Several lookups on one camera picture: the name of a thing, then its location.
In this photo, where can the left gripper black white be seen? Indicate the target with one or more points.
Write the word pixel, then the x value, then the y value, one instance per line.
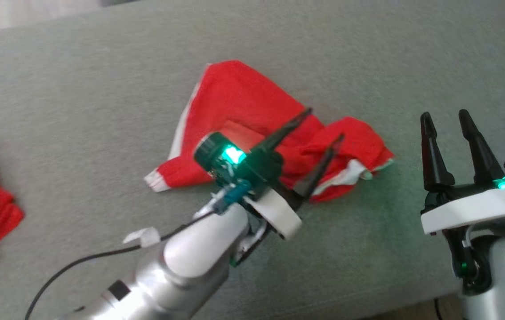
pixel 270 209

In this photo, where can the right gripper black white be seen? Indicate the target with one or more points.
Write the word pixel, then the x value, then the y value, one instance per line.
pixel 470 209

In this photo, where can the red white basketball jersey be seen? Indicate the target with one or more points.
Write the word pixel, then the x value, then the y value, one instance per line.
pixel 234 98

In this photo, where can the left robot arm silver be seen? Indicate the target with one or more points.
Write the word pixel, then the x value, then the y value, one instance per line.
pixel 190 262

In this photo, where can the grey sofa seat cushion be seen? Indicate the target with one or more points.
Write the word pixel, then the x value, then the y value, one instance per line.
pixel 368 66

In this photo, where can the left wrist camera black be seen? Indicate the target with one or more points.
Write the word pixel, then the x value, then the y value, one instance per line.
pixel 211 153

